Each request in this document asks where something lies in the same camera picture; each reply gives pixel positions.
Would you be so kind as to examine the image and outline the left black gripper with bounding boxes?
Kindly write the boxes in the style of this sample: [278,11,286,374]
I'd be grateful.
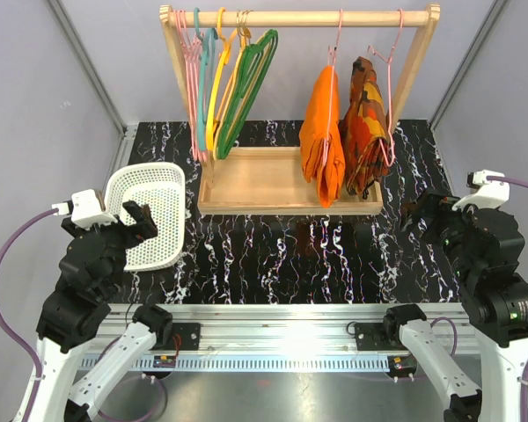
[64,200,157,295]

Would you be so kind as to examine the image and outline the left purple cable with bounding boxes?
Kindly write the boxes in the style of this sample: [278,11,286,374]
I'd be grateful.
[0,207,67,422]

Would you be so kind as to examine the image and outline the aluminium mounting rail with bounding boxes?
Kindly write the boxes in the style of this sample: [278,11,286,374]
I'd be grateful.
[79,303,479,372]

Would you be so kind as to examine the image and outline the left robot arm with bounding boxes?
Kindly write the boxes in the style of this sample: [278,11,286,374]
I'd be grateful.
[15,200,173,421]

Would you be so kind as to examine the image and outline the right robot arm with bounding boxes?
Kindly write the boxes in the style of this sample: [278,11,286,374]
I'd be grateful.
[381,191,528,421]

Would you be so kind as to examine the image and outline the teal hanger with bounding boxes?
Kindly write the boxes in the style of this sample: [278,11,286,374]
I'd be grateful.
[194,8,217,157]

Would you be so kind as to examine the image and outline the white perforated plastic basket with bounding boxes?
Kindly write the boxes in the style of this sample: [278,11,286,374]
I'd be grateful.
[105,162,186,272]

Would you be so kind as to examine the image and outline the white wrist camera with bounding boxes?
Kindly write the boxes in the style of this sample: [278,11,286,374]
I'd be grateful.
[452,170,510,211]
[51,189,118,229]

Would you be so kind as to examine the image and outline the pink wire hangers left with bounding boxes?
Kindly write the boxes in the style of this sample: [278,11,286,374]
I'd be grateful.
[174,10,207,163]

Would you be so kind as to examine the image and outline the wooden clothes rack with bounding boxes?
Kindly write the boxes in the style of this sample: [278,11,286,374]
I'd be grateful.
[159,4,440,215]

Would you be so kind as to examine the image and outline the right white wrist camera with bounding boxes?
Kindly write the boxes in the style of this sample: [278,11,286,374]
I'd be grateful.
[452,170,510,211]

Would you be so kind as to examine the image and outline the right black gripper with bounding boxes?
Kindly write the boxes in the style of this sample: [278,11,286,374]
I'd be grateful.
[399,186,480,282]

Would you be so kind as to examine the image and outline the yellow hanger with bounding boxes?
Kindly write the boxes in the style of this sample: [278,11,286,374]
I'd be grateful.
[205,7,236,153]

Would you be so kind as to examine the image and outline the green hanger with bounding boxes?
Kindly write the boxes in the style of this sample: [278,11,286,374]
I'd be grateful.
[215,29,279,160]

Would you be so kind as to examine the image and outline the orange camouflage trousers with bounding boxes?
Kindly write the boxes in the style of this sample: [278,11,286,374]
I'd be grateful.
[339,56,393,199]

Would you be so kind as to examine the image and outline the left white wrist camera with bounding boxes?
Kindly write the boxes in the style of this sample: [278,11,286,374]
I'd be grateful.
[51,189,118,229]

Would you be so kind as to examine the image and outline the pink wire hanger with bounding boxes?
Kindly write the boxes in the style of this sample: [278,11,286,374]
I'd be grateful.
[368,9,404,168]
[322,9,344,166]

